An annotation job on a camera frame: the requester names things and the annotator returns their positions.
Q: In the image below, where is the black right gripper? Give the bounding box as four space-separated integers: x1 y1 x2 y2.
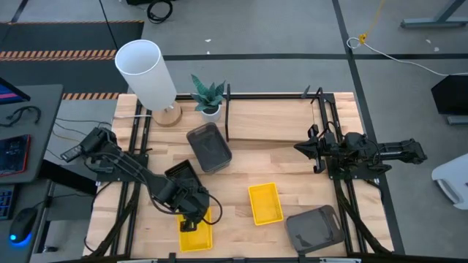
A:
294 123 338 175

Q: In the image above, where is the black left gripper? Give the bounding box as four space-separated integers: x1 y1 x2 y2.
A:
162 178 210 233

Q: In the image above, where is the grey translucent plastic bin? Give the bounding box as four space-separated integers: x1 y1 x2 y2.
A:
185 121 233 174

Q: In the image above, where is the green plant in white pot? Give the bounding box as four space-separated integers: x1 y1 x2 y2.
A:
189 74 227 123

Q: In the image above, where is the black power adapter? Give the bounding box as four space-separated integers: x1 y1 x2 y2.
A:
60 144 83 163

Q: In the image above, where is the white chair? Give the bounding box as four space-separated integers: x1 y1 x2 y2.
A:
431 153 468 211

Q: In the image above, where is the black flat panel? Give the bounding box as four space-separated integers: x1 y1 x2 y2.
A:
430 74 468 116

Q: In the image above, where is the white shade wooden base lamp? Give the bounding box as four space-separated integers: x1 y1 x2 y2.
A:
114 39 183 128

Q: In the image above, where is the black computer mouse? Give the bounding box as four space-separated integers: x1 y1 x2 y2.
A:
9 206 39 245

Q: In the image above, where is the grey desk leg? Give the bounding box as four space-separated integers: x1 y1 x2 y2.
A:
400 0 468 29

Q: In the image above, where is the grey office desk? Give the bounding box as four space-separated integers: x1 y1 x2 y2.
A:
0 84 65 263

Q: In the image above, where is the black backlit keyboard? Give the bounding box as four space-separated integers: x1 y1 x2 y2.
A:
0 184 15 221

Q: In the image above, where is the dark red-edged tablet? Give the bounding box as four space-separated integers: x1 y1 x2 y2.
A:
0 134 31 178

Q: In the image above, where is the computer monitor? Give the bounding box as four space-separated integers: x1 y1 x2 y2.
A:
0 76 31 106

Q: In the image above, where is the black hazard-striped floor mat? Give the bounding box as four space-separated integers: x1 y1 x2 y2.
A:
0 20 146 102

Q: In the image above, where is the wooden shelf with black frame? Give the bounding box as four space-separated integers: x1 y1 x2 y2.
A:
224 83 326 144

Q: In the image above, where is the black aluminium rig frame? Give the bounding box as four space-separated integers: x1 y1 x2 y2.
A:
86 93 396 263

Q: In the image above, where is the white floor cable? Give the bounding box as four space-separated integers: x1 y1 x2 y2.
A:
346 36 468 77

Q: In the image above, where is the yellow cable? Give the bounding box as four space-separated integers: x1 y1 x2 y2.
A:
358 0 387 45

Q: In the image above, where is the black coiled cable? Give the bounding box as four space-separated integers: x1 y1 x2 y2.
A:
146 0 174 25

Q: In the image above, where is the black curved headset cable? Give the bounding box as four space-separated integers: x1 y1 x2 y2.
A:
0 105 42 128

